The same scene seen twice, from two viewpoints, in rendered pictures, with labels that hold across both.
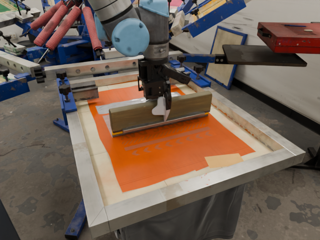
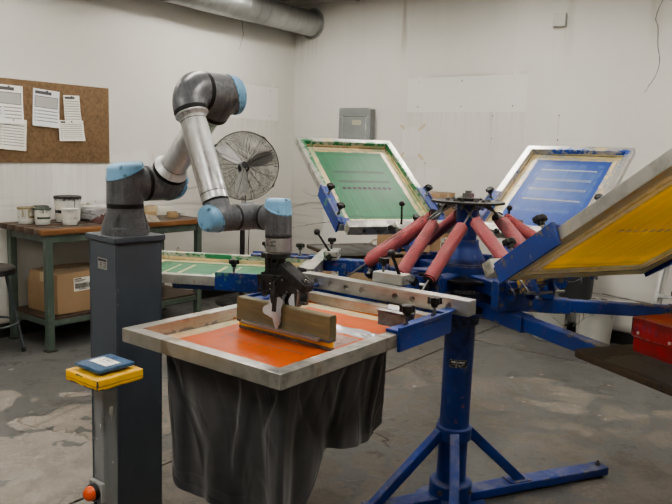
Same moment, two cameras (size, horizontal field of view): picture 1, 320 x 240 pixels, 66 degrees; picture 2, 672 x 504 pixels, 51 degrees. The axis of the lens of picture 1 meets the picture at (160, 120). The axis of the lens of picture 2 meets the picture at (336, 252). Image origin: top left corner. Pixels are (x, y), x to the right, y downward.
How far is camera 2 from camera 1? 177 cm
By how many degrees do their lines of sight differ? 60
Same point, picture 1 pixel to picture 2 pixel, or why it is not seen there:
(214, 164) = not seen: hidden behind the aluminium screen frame
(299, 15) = not seen: outside the picture
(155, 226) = (193, 415)
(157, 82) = (266, 275)
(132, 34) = (203, 214)
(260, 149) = not seen: hidden behind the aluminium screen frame
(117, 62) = (374, 287)
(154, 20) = (265, 215)
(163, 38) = (271, 233)
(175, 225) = (208, 429)
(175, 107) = (290, 317)
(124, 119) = (246, 308)
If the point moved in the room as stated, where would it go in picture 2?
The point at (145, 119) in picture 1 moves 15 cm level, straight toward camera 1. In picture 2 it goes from (262, 318) to (214, 324)
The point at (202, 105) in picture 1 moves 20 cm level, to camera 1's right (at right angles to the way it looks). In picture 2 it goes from (318, 328) to (356, 347)
